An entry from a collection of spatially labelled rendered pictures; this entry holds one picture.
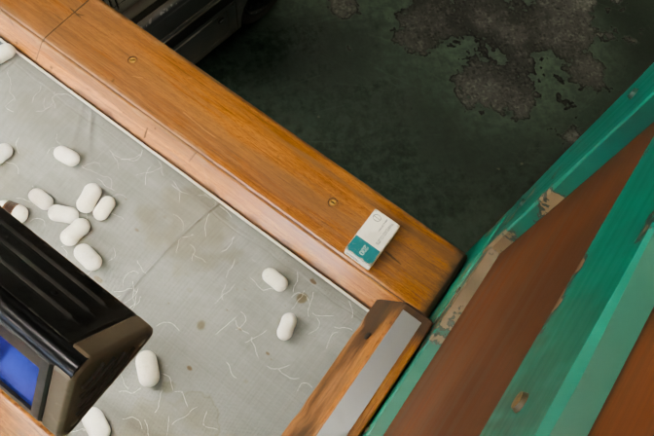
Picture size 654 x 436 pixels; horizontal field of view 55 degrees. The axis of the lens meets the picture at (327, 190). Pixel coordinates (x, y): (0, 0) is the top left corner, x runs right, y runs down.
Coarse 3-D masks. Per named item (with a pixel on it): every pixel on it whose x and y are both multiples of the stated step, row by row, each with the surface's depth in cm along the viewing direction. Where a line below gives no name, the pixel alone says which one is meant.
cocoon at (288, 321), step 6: (288, 312) 71; (282, 318) 70; (288, 318) 70; (294, 318) 70; (282, 324) 70; (288, 324) 69; (294, 324) 70; (282, 330) 69; (288, 330) 69; (282, 336) 69; (288, 336) 69
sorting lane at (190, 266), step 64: (0, 64) 81; (0, 128) 77; (64, 128) 78; (0, 192) 74; (64, 192) 75; (128, 192) 76; (192, 192) 76; (64, 256) 72; (128, 256) 73; (192, 256) 73; (256, 256) 74; (192, 320) 70; (256, 320) 71; (320, 320) 72; (128, 384) 67; (192, 384) 68; (256, 384) 68
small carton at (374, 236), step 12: (372, 216) 72; (384, 216) 72; (360, 228) 71; (372, 228) 72; (384, 228) 72; (396, 228) 72; (360, 240) 71; (372, 240) 71; (384, 240) 71; (348, 252) 71; (360, 252) 70; (372, 252) 70; (360, 264) 72; (372, 264) 70
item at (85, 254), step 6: (78, 246) 71; (84, 246) 71; (90, 246) 71; (78, 252) 70; (84, 252) 70; (90, 252) 71; (78, 258) 70; (84, 258) 70; (90, 258) 70; (96, 258) 71; (84, 264) 70; (90, 264) 70; (96, 264) 70; (90, 270) 71
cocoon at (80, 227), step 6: (72, 222) 72; (78, 222) 72; (84, 222) 72; (66, 228) 72; (72, 228) 71; (78, 228) 71; (84, 228) 72; (60, 234) 71; (66, 234) 71; (72, 234) 71; (78, 234) 71; (84, 234) 72; (66, 240) 71; (72, 240) 71; (78, 240) 72
